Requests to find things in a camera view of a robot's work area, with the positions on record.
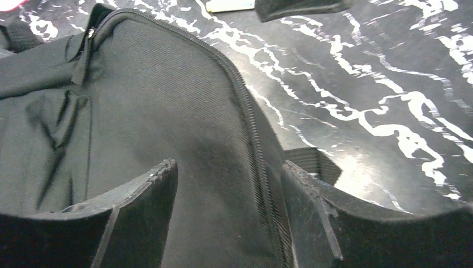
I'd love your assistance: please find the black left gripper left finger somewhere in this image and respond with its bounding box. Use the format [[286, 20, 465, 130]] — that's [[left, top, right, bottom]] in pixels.
[[1, 159, 178, 267]]

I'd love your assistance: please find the black backpack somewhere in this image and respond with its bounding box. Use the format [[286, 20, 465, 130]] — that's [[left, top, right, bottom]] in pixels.
[[0, 3, 342, 268]]

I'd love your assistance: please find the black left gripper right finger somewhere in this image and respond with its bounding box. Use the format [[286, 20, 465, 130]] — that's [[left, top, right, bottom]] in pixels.
[[282, 161, 472, 267]]

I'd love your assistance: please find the orange highlighter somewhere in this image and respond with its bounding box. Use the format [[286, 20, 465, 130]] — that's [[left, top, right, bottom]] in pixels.
[[205, 0, 255, 13]]

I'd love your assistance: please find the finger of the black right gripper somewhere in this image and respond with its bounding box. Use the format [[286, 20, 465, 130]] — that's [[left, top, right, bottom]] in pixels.
[[255, 0, 353, 22]]

